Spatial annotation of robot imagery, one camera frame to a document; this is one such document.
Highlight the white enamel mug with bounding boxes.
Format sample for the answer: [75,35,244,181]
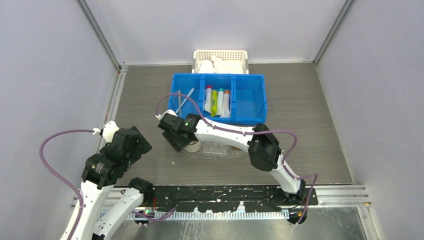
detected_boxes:
[184,141,202,153]

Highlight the clear oval textured tray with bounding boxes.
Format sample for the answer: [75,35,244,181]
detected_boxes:
[182,141,248,161]

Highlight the yellow green toothpaste tube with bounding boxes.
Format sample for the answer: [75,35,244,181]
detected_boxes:
[210,90,218,117]

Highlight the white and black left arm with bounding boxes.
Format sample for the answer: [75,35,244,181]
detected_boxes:
[61,120,155,240]

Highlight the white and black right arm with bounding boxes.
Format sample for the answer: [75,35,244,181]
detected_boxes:
[156,109,306,205]

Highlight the red cap toothpaste tube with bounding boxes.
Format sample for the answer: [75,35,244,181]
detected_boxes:
[204,85,212,113]

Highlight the white toothbrush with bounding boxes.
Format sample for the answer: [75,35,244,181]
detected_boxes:
[180,88,195,115]

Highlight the orange cap toothpaste tube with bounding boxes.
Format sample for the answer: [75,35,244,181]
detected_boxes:
[220,90,231,118]

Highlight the teal cap toothpaste tube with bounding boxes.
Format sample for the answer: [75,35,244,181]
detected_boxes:
[216,88,224,116]

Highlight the blue three-compartment plastic bin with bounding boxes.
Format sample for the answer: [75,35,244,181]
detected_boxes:
[170,73,268,125]

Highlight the white cloths in basket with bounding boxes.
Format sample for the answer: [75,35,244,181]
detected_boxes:
[192,56,249,74]

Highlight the white perforated basket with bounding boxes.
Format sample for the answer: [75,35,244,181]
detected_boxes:
[191,50,249,74]

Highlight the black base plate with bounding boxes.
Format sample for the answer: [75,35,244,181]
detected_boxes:
[141,185,318,213]

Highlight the perforated metal rail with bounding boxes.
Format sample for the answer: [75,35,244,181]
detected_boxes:
[99,210,290,221]

